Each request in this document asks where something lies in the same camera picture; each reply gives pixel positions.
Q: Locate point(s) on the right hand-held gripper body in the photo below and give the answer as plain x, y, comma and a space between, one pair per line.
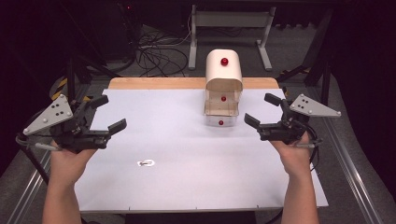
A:
289, 129

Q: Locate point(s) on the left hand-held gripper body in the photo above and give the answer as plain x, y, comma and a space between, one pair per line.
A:
46, 116

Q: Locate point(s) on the clear drawer with red knob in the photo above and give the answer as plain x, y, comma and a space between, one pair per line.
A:
222, 107
218, 121

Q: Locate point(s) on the white mini drawer cabinet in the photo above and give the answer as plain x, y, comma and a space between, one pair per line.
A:
222, 73

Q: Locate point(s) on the person's right hand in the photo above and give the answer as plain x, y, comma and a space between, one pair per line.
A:
295, 158

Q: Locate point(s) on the person's left hand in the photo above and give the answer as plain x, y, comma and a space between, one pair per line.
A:
67, 166

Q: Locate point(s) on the yellow black hazard tape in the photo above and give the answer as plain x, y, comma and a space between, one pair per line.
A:
60, 87

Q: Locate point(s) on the black tripod stand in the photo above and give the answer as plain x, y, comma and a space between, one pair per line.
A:
320, 71
77, 68

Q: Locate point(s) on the black box with red light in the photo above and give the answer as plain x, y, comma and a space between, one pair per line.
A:
120, 28

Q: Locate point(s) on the white table cover sheet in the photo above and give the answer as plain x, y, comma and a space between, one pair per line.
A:
186, 180

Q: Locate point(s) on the aluminium frame rail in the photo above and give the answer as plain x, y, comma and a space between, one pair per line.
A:
355, 171
26, 193

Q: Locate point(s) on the white metal stand frame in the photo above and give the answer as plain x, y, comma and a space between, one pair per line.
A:
230, 19

